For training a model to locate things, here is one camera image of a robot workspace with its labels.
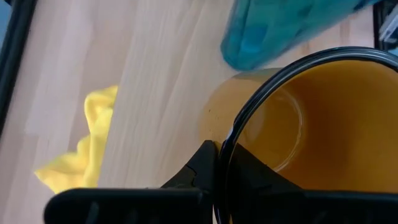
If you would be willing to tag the black metal table frame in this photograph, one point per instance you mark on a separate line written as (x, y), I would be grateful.
(14, 53)

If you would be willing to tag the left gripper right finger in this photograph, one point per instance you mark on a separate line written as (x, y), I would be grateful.
(280, 202)

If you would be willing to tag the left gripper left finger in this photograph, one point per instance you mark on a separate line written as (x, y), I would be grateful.
(130, 205)

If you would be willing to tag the amber glass mug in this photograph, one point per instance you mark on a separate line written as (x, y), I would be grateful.
(342, 124)

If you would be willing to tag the teal ribbed glass tumbler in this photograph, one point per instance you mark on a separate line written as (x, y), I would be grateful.
(273, 31)

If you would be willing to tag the yellow cloth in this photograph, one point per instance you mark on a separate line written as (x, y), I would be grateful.
(90, 137)

